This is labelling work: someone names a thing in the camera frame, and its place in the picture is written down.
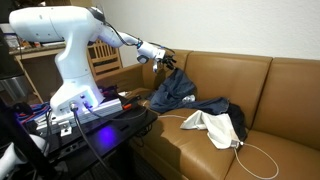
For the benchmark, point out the black robot cart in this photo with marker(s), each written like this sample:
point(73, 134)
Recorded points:
point(106, 155)

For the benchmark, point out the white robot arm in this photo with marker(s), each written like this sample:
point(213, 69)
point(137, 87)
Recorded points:
point(77, 27)

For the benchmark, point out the brown leather couch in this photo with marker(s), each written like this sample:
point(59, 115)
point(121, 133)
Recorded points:
point(280, 99)

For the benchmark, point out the white sock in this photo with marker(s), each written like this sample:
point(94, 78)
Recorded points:
point(189, 98)

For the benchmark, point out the red black clamp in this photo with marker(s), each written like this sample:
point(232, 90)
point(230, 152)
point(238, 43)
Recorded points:
point(127, 105)

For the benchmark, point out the blue denim jeans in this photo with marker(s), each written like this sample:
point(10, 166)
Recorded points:
point(172, 92)

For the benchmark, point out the white cloth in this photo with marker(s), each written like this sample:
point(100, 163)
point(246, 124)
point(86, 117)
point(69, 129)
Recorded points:
point(219, 128)

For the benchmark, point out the wooden slatted chair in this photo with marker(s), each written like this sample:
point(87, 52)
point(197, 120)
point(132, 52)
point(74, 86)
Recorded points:
point(103, 59)

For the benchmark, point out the black garment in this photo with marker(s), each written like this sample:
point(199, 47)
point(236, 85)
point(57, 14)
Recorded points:
point(238, 121)

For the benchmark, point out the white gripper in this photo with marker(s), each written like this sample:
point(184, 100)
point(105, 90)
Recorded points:
point(161, 57)

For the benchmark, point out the white controller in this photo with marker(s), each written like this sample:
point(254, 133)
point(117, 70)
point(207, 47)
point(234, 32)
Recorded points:
point(12, 157)

